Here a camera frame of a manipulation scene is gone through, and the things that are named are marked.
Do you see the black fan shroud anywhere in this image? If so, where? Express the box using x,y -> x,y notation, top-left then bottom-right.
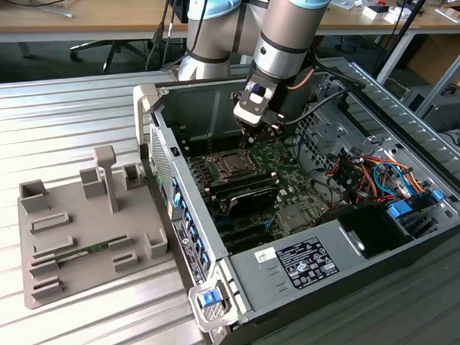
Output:
321,202 -> 415,264

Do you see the blue disk carrier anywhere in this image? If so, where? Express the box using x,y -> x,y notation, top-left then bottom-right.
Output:
385,198 -> 421,223

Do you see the black RAM slot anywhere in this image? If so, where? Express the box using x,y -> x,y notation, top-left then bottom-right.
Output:
206,170 -> 278,193
182,131 -> 247,150
211,177 -> 281,200
185,139 -> 249,158

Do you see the orange and red wire bundle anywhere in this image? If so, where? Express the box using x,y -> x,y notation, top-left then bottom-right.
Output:
325,147 -> 434,207

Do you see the grey power supply with label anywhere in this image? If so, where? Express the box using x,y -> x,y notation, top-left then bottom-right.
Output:
227,217 -> 365,314

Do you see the open grey PC case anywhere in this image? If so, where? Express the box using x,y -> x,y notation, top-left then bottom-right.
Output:
131,51 -> 460,345

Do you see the small cardboard box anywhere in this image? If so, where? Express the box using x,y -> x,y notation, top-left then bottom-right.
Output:
434,5 -> 460,24

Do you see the small white box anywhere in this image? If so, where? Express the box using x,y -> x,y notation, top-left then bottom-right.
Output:
362,4 -> 391,22

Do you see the blue wire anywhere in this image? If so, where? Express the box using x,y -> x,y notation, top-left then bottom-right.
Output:
371,160 -> 410,202

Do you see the grey computer box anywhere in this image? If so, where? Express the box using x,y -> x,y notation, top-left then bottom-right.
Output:
413,85 -> 460,134

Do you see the black tripod pole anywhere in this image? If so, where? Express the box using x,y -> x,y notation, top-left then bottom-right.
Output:
370,0 -> 446,75

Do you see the metal drive cage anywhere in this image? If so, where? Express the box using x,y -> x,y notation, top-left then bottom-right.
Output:
291,78 -> 370,170

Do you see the CPU socket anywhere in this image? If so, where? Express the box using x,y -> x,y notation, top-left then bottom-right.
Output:
209,147 -> 260,184

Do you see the wooden desk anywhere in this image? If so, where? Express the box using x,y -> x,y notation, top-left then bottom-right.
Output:
0,0 -> 460,53

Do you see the black monitor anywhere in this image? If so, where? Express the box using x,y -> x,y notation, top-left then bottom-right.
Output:
169,0 -> 192,24

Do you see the black hanging cable with plug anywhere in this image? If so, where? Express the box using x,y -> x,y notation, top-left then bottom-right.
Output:
140,0 -> 177,73

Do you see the green motherboard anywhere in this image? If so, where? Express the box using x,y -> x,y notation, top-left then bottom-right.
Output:
180,129 -> 336,258

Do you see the small CPU plate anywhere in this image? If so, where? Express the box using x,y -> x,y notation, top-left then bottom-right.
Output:
221,153 -> 253,174

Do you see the black office chair base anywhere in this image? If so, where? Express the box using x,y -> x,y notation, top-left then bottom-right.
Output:
68,36 -> 153,76

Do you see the black expansion slot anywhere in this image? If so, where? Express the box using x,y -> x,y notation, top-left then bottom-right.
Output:
221,227 -> 278,254
216,216 -> 274,241

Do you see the blue case latch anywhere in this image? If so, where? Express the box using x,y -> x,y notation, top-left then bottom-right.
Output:
195,290 -> 218,309

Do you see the silver chipset heatsink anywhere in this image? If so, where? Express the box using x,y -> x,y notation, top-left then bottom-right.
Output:
278,205 -> 314,233

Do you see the copper coloured cable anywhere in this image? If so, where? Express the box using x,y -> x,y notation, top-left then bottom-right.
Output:
288,68 -> 316,92

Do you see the green RAM stick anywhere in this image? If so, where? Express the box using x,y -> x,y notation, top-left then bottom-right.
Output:
53,240 -> 111,262

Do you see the grey case corner handle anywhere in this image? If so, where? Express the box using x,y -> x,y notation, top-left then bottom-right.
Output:
187,277 -> 240,333
132,83 -> 166,147

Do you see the black camera cable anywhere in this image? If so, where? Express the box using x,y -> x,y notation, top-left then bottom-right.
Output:
266,82 -> 369,125

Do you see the grey parts rack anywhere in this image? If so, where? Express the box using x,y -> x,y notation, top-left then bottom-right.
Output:
14,143 -> 175,311

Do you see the black graphics card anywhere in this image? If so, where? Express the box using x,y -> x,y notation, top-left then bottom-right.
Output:
217,183 -> 281,220

